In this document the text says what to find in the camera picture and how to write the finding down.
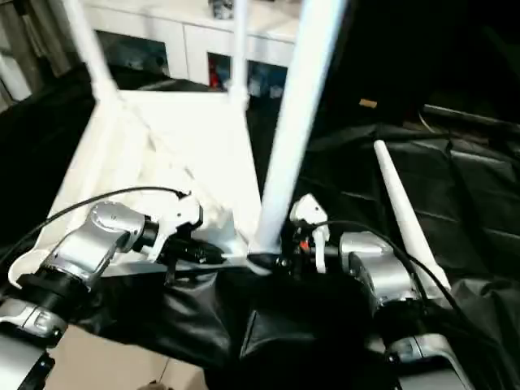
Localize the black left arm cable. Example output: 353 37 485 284
0 186 192 253

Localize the black mat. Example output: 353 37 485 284
0 67 520 390

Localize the white cabinet with glass doors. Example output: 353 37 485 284
80 0 301 98

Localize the white plastic table leg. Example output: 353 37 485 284
249 0 350 261
373 140 452 289
60 0 119 103
227 0 251 103

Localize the shiny object on cabinet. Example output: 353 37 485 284
209 0 236 20

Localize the black backdrop cloth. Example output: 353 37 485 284
316 0 520 127

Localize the white plastic table top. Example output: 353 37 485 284
7 89 281 289

